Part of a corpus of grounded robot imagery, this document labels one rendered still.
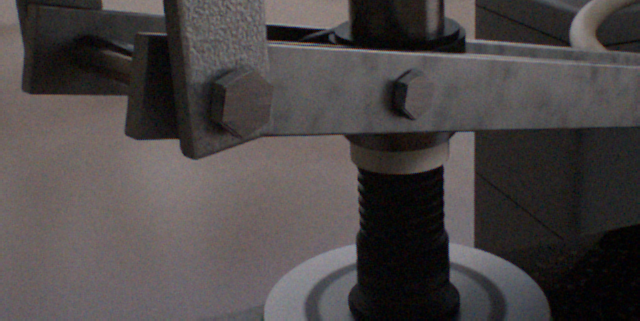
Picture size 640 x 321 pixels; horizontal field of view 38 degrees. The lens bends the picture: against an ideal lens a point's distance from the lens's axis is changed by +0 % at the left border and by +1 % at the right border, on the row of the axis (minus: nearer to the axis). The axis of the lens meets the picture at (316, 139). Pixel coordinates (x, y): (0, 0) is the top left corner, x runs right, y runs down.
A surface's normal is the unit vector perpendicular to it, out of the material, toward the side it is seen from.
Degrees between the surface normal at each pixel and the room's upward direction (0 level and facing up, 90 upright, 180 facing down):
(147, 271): 0
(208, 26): 90
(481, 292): 0
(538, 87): 90
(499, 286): 0
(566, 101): 90
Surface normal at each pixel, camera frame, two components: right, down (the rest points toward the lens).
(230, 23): 0.67, 0.23
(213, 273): -0.06, -0.93
